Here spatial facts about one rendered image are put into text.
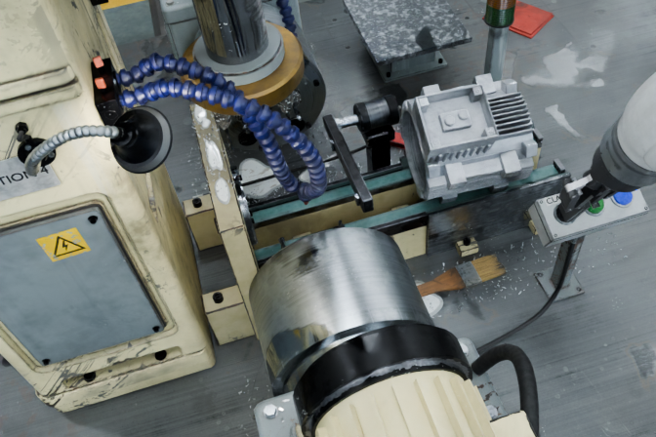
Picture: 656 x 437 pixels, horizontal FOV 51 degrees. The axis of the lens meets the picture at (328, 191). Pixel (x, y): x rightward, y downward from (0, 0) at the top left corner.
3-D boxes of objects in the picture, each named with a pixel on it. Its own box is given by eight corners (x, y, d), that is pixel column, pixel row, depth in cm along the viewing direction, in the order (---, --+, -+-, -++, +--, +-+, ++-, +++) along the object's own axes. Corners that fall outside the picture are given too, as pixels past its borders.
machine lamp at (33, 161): (26, 242, 72) (-32, 162, 62) (26, 167, 79) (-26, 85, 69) (193, 195, 74) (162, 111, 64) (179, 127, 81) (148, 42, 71)
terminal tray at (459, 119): (425, 166, 120) (430, 152, 113) (409, 112, 123) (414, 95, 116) (490, 152, 121) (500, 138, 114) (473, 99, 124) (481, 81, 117)
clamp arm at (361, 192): (320, 128, 135) (360, 215, 117) (319, 116, 133) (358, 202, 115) (338, 123, 136) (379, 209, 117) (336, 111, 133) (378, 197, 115)
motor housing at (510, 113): (420, 212, 134) (433, 181, 115) (395, 124, 139) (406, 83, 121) (517, 190, 135) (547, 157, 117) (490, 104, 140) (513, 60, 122)
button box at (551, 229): (543, 248, 112) (553, 240, 107) (526, 209, 114) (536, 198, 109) (636, 219, 114) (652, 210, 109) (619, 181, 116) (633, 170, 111)
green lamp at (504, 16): (492, 30, 145) (494, 13, 142) (480, 15, 149) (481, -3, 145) (517, 23, 146) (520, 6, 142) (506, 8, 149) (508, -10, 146)
